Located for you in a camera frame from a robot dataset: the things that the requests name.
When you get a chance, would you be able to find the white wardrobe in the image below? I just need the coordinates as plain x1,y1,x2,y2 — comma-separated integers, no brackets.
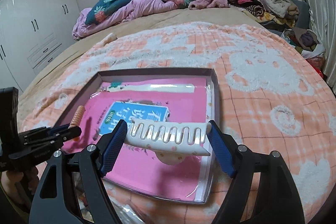
1,0,79,92

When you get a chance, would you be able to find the person's left hand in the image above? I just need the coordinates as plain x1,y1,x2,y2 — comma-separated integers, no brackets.
1,166,39,205

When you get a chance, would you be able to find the orange white plaid blanket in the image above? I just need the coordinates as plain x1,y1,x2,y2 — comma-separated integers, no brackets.
19,22,335,221

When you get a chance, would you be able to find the pile of clothes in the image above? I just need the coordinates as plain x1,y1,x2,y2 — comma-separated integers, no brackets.
228,0,325,61

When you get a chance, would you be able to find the pink purple quilt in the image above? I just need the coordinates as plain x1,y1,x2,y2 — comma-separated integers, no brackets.
72,0,182,40

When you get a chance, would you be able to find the orange spiral hair tie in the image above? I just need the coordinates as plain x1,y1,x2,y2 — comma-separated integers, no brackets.
68,105,86,142

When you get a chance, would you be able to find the grey shallow cardboard box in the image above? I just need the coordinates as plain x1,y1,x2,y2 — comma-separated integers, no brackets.
56,68,221,204

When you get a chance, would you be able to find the tan bed sheet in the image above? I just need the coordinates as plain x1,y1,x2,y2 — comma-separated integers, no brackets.
16,6,266,109

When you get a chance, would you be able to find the white comb hair clip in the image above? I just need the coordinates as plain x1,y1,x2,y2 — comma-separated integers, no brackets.
125,118,211,165

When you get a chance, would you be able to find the dark floral pillow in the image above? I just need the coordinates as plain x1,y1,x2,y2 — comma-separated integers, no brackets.
85,0,190,25

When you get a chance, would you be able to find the pink book in box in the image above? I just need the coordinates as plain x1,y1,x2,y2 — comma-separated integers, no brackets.
63,77,210,202

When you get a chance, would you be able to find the white curtain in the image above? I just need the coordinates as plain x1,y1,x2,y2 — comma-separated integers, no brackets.
307,0,335,87

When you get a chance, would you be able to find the pink fuzzy garment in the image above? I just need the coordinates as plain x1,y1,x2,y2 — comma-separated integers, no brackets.
189,0,230,10

